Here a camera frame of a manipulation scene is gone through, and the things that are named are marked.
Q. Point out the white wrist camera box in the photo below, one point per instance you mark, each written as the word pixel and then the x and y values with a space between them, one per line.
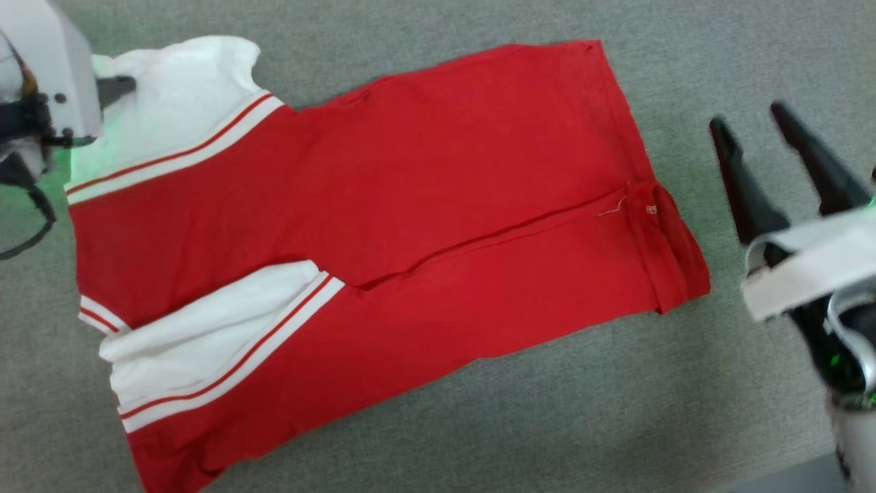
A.
pixel 48 48
pixel 814 274

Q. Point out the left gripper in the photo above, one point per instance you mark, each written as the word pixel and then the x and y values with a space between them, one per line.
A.
pixel 24 120

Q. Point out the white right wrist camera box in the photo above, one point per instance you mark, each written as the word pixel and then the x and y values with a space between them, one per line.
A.
pixel 814 274

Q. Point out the red and white sports garment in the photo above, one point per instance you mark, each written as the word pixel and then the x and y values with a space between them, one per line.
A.
pixel 410 171

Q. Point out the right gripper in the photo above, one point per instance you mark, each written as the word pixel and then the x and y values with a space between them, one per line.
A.
pixel 814 329

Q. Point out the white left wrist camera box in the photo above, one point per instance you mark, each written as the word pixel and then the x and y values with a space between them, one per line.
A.
pixel 48 48

